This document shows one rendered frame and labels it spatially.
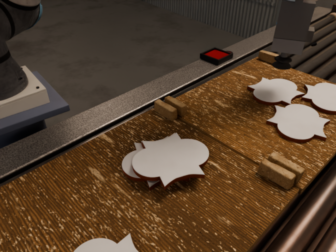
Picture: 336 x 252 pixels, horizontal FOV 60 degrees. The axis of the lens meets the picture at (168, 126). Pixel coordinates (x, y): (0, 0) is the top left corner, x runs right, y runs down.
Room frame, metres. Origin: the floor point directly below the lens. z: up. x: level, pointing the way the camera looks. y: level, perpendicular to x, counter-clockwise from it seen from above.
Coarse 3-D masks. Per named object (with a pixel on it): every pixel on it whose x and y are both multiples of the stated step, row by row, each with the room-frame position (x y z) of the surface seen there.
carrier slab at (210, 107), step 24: (240, 72) 0.74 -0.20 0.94; (264, 72) 0.74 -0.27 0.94; (288, 72) 0.74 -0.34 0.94; (192, 96) 0.61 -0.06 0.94; (216, 96) 0.61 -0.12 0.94; (240, 96) 0.61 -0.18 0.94; (192, 120) 0.51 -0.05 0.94; (216, 120) 0.51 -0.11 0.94; (240, 120) 0.51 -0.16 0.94; (264, 120) 0.51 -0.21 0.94; (240, 144) 0.43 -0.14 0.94; (264, 144) 0.43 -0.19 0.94; (288, 144) 0.43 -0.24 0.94; (312, 144) 0.43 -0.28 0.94; (312, 168) 0.37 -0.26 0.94
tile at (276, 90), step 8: (264, 80) 0.68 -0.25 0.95; (272, 80) 0.68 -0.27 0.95; (280, 80) 0.68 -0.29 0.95; (288, 80) 0.68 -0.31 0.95; (248, 88) 0.65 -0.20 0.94; (256, 88) 0.64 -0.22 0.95; (264, 88) 0.64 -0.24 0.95; (272, 88) 0.64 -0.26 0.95; (280, 88) 0.64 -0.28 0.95; (288, 88) 0.64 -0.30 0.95; (296, 88) 0.64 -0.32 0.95; (256, 96) 0.60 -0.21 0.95; (264, 96) 0.60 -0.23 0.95; (272, 96) 0.60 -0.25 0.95; (280, 96) 0.60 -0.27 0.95; (288, 96) 0.60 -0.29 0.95; (296, 96) 0.61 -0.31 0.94; (272, 104) 0.57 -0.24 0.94; (288, 104) 0.57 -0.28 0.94
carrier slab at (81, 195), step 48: (96, 144) 0.43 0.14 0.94; (0, 192) 0.31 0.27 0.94; (48, 192) 0.31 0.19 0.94; (96, 192) 0.31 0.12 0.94; (144, 192) 0.31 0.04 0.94; (192, 192) 0.31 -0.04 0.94; (240, 192) 0.31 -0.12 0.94; (288, 192) 0.31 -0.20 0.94; (0, 240) 0.23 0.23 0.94; (48, 240) 0.23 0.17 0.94; (144, 240) 0.23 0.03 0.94; (192, 240) 0.23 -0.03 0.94; (240, 240) 0.23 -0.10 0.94
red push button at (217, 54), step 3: (210, 51) 0.91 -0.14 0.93; (213, 51) 0.91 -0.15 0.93; (216, 51) 0.91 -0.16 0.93; (219, 51) 0.91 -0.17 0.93; (207, 54) 0.88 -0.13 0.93; (210, 54) 0.88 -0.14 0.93; (213, 54) 0.88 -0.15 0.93; (216, 54) 0.88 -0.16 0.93; (219, 54) 0.88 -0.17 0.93; (222, 54) 0.88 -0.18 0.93; (225, 54) 0.88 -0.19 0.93; (216, 57) 0.86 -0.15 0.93; (219, 57) 0.86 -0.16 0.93
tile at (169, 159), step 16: (144, 144) 0.40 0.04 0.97; (160, 144) 0.40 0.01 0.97; (176, 144) 0.40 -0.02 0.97; (192, 144) 0.40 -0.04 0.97; (144, 160) 0.36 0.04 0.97; (160, 160) 0.36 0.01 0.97; (176, 160) 0.36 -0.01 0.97; (192, 160) 0.36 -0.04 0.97; (144, 176) 0.32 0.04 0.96; (160, 176) 0.32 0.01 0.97; (176, 176) 0.32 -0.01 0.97; (192, 176) 0.33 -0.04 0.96
